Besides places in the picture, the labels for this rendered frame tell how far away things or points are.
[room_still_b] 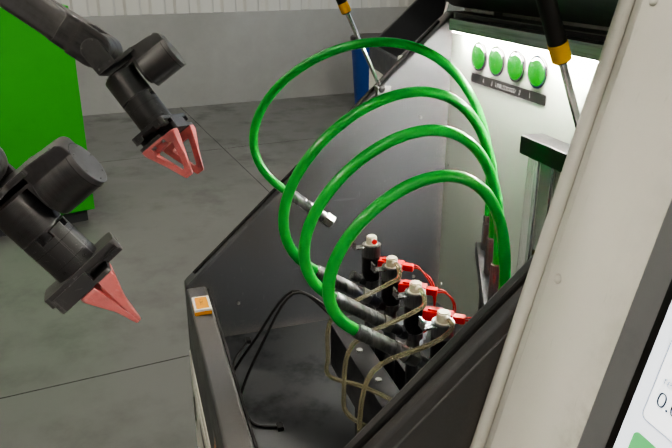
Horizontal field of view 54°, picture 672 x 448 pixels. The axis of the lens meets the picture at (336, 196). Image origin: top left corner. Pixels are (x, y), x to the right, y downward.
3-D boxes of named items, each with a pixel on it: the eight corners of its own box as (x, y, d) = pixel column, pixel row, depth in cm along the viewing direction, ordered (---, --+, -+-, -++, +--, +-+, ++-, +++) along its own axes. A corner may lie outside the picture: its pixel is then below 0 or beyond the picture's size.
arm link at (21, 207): (-7, 203, 77) (-26, 220, 72) (36, 166, 77) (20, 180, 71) (38, 244, 80) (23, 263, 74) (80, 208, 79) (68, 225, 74)
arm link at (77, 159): (-40, 156, 76) (-67, 183, 68) (33, 92, 75) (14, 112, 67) (42, 225, 81) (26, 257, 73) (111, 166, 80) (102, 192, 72)
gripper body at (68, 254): (124, 248, 77) (77, 203, 75) (56, 313, 75) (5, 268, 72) (119, 241, 83) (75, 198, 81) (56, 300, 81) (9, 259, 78)
